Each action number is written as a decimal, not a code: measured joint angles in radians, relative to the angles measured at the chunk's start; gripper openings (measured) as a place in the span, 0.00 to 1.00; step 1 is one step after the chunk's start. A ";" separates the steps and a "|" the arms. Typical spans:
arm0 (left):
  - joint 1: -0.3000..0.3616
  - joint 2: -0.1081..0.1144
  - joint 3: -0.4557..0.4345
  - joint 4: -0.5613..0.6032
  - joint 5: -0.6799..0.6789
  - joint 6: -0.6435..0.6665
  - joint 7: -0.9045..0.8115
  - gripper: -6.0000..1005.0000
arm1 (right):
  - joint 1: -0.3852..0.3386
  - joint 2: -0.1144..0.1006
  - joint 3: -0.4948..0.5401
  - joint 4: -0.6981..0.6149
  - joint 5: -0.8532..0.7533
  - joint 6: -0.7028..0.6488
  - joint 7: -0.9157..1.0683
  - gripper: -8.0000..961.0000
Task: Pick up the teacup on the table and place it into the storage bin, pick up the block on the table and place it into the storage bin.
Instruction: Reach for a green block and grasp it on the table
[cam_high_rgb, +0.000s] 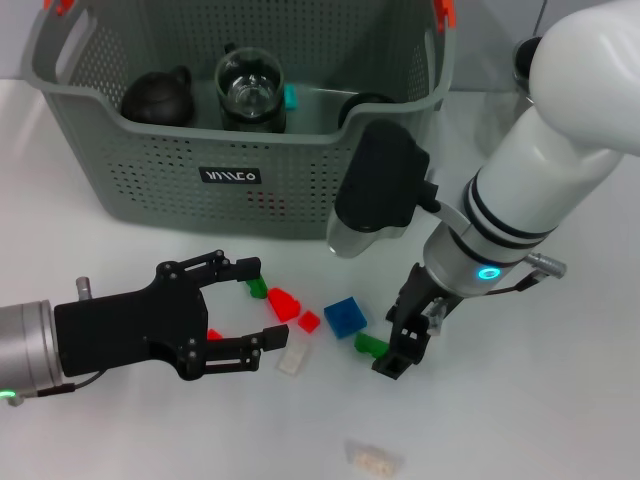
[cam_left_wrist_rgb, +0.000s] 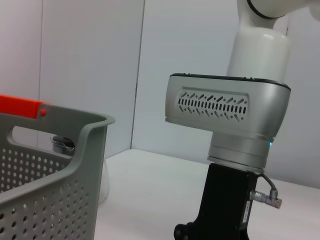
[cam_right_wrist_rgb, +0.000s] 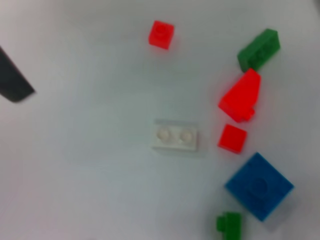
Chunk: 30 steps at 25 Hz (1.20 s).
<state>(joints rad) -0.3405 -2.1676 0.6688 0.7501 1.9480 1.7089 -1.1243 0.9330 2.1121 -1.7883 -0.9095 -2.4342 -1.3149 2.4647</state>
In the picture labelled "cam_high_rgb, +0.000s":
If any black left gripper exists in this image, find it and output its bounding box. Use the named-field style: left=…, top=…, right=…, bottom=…
left=53, top=249, right=290, bottom=381

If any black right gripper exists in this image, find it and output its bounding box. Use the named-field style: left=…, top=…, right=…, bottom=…
left=370, top=262, right=464, bottom=382

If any blue square plate brick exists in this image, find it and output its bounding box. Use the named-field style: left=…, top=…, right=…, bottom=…
left=323, top=296, right=369, bottom=340

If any white long studded brick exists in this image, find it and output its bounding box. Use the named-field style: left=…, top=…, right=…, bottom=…
left=345, top=440, right=404, bottom=476

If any grey-green perforated storage bin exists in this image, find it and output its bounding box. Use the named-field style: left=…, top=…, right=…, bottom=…
left=20, top=0, right=457, bottom=241

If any large red sloped brick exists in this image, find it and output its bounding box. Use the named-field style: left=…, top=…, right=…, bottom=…
left=267, top=288, right=303, bottom=324

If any white flat plate brick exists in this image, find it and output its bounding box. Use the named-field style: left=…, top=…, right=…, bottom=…
left=275, top=340, right=310, bottom=376

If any black round teapot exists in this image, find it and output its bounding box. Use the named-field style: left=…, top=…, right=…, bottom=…
left=120, top=63, right=196, bottom=126

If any glass pitcher with black lid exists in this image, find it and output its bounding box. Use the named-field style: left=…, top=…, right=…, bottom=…
left=474, top=34, right=546, bottom=156

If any right wrist cable with plug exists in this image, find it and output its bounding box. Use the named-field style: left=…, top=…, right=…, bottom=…
left=424, top=252, right=569, bottom=337

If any wrist cable with plug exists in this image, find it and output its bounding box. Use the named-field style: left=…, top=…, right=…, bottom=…
left=424, top=252, right=569, bottom=337
left=0, top=372, right=104, bottom=407

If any left wrist cable with plug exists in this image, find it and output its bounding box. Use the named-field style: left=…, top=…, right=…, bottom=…
left=0, top=372, right=104, bottom=407

